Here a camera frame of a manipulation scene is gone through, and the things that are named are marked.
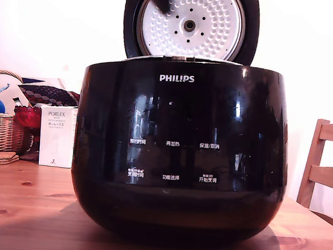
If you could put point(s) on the black rice cooker lid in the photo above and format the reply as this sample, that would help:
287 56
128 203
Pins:
213 28

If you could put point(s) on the dark patterned cloth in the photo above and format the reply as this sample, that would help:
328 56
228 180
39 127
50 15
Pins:
48 94

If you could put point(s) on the white Porlex box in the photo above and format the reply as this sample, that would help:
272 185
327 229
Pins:
56 140

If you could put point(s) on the black Philips rice cooker body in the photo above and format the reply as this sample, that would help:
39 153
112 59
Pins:
184 117

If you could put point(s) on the dark metal pot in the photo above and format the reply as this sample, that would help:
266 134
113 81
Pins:
214 60

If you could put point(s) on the wooden chair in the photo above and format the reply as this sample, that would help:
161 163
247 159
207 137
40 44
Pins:
314 158

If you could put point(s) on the woven wicker basket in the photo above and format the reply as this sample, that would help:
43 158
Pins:
0 133

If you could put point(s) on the white bag with blue print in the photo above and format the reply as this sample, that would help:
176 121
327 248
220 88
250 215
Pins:
6 86

